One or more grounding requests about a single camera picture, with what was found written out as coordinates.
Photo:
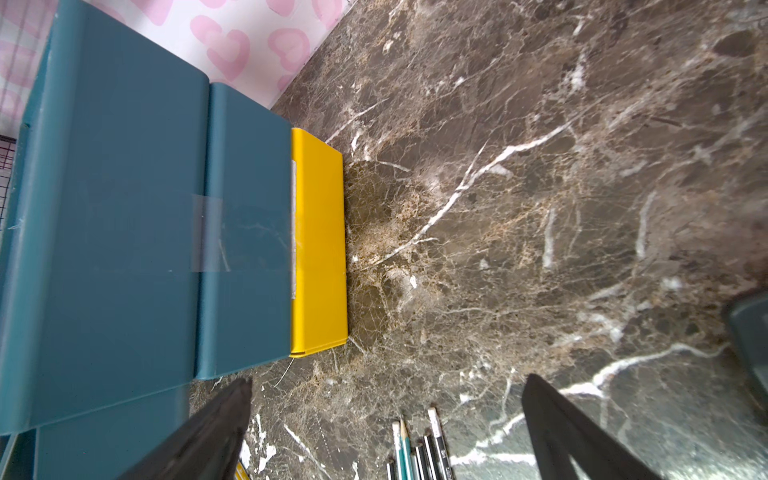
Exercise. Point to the yellow drawer cabinet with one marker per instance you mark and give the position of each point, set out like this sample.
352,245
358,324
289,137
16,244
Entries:
319,307

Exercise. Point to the teal drawer cabinet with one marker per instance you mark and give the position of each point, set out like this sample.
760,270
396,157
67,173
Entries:
245,253

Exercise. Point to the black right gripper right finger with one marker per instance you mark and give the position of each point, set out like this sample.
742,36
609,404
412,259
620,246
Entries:
562,436

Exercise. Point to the green pencil bundle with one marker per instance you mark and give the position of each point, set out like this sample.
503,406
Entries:
424,457

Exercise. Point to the black calculator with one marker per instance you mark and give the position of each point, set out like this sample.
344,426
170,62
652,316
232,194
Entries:
746,319

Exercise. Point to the teal drawer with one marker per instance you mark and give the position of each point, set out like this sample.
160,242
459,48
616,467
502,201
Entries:
98,291

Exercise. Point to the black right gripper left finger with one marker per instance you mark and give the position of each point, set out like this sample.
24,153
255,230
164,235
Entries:
207,445

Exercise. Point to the yellow pencil bundle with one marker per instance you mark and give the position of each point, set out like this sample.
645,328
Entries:
241,472

